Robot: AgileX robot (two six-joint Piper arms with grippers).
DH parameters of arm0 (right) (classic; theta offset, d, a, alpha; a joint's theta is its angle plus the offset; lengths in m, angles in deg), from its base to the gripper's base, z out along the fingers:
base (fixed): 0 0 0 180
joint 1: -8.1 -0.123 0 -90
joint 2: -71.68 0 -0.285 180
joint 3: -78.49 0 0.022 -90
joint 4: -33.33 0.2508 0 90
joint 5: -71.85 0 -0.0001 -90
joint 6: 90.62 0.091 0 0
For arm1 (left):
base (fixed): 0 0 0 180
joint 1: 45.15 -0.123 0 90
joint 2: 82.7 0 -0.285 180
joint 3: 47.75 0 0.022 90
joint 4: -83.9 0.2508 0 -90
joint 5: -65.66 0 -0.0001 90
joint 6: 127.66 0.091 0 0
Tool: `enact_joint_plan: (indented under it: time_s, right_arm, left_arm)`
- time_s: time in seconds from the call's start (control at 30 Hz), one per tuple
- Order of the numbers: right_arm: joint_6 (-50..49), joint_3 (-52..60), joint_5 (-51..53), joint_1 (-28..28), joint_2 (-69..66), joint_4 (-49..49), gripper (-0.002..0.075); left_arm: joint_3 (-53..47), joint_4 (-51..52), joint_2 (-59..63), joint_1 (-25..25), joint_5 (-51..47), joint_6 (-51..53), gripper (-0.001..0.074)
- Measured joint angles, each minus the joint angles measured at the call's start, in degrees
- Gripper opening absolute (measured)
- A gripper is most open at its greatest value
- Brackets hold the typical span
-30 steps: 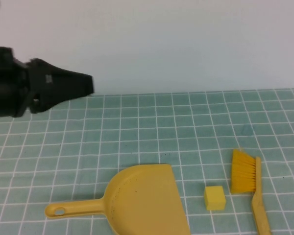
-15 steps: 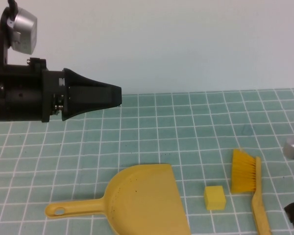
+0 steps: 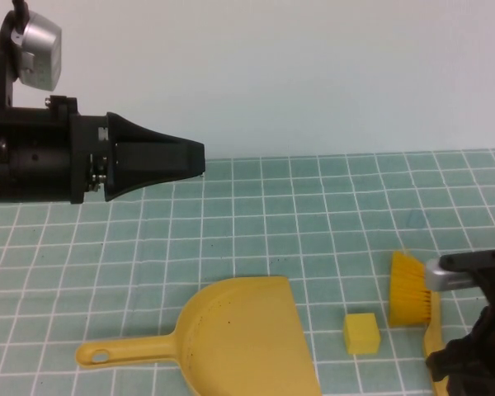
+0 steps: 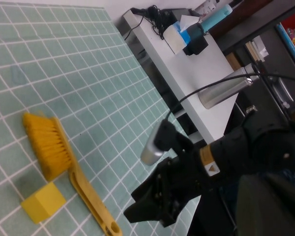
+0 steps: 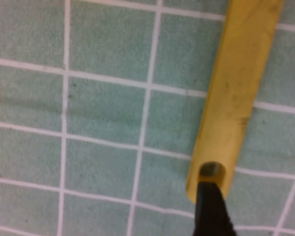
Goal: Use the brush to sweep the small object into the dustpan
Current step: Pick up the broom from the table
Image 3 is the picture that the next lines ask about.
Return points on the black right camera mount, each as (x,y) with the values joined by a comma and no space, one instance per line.
(478,260)

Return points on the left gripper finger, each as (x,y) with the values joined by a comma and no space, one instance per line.
(148,136)
(152,165)

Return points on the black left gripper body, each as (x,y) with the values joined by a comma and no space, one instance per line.
(45,165)

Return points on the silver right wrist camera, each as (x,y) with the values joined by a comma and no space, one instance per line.
(441,276)

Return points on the yellow plastic dustpan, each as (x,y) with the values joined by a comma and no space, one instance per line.
(239,330)

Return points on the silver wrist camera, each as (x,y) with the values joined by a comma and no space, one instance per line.
(441,276)
(41,49)

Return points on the yellow foam cube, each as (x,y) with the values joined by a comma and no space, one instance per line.
(361,334)

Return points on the green checked tablecloth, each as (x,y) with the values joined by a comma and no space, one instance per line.
(272,231)

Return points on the yellow hand brush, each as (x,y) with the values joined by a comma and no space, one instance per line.
(408,297)

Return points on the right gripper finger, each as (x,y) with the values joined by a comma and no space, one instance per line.
(466,383)
(443,361)

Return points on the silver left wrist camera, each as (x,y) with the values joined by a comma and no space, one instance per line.
(41,49)

